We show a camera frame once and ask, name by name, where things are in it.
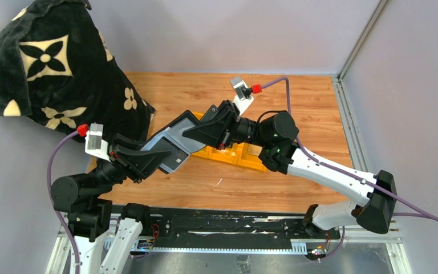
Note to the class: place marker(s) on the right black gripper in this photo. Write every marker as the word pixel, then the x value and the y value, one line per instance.
pixel 219 129

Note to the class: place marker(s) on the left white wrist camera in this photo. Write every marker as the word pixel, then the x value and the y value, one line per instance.
pixel 95 145

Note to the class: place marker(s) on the black floral blanket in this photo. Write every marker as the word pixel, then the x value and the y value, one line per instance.
pixel 56 69

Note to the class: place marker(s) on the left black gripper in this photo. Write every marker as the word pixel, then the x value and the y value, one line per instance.
pixel 135 161

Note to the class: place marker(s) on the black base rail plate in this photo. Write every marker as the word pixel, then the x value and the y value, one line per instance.
pixel 209 229

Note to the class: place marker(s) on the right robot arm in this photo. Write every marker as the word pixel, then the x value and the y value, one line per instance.
pixel 370 201

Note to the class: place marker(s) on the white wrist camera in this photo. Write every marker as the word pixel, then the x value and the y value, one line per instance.
pixel 95 145
pixel 243 99

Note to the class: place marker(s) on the yellow three-compartment bin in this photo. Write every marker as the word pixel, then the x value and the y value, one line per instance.
pixel 237 155

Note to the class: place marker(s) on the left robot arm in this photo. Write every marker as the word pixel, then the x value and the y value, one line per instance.
pixel 89 216

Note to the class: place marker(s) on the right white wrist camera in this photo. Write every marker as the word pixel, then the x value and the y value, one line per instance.
pixel 243 99

